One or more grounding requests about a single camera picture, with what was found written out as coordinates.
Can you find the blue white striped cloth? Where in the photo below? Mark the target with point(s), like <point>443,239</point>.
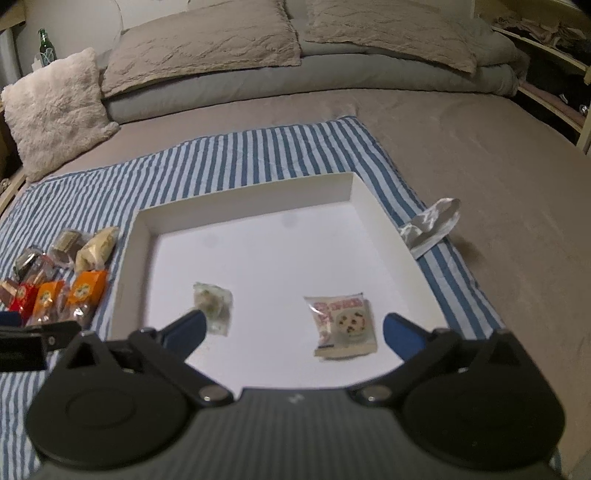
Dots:
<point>231,161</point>

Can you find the green glass bottle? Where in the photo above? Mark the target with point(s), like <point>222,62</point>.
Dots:
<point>44,46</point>

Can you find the red snack packet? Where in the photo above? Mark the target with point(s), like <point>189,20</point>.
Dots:
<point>25,297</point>

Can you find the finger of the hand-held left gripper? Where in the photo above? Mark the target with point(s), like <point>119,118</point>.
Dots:
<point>55,333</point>

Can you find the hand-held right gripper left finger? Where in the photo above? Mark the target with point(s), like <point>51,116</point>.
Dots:
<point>189,330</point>

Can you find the white shallow cardboard box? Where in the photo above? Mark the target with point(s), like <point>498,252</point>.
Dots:
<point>277,254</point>

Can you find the dark brown snack packet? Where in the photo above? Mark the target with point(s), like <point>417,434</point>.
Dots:
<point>8,290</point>

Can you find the folded grey duvet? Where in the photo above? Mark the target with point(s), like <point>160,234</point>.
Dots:
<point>277,78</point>

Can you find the shiny brown snack packet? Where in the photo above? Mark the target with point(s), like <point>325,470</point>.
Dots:
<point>40,273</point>

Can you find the crumpled silver wrapper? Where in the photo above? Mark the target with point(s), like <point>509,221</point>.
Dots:
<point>434,221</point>

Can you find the white cookie packet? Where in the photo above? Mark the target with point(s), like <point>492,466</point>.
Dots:
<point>344,323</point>

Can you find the clothes pile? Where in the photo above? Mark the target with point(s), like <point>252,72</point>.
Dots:
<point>549,32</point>

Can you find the small clear snack packet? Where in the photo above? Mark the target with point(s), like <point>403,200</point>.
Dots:
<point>214,299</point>

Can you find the clear packet with brown cake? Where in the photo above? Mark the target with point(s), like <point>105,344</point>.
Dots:
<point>69,242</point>

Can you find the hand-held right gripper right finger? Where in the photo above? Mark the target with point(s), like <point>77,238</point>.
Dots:
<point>402,336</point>

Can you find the fluffy cream cushion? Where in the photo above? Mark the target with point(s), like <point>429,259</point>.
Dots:
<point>55,110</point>

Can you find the cream shelf unit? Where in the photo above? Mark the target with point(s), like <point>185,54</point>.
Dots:
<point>549,51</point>

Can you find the large orange snack packet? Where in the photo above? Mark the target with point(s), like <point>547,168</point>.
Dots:
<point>85,288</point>

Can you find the pale yellow snack packet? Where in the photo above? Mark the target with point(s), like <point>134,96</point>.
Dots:
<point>99,247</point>

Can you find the small orange snack packet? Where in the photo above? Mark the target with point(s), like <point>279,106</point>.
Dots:
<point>48,295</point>

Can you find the beige textured pillow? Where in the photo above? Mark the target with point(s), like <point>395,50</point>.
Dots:
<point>392,32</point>
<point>198,46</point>

